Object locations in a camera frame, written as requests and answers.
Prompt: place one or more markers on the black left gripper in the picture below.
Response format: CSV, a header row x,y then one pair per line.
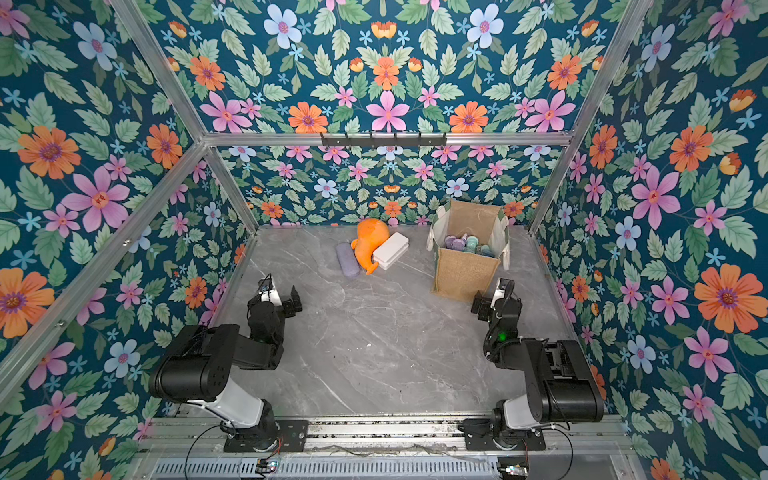
x,y
287,309

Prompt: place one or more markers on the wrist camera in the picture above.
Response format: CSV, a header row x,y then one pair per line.
x,y
267,292
503,291

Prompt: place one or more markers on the teal hourglass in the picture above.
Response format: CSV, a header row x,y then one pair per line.
x,y
472,243

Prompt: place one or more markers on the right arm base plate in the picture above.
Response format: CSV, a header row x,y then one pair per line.
x,y
485,434

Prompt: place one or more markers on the black wall hook rail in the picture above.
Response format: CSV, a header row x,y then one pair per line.
x,y
371,140

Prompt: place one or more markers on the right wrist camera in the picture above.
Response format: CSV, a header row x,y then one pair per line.
x,y
503,291

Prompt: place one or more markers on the white rectangular box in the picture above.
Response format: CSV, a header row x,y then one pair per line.
x,y
387,254

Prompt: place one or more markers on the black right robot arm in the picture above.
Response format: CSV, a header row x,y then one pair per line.
x,y
559,386

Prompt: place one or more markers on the orange plush toy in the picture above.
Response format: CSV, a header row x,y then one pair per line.
x,y
371,234

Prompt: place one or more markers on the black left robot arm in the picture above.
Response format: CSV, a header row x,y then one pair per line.
x,y
196,367

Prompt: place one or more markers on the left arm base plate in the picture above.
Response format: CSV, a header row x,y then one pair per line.
x,y
268,437

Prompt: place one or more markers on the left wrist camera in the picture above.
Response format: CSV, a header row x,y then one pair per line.
x,y
267,292

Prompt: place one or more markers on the jute canvas tote bag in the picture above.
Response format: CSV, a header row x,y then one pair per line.
x,y
459,275

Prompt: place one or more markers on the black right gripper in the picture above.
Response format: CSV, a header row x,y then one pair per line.
x,y
484,306

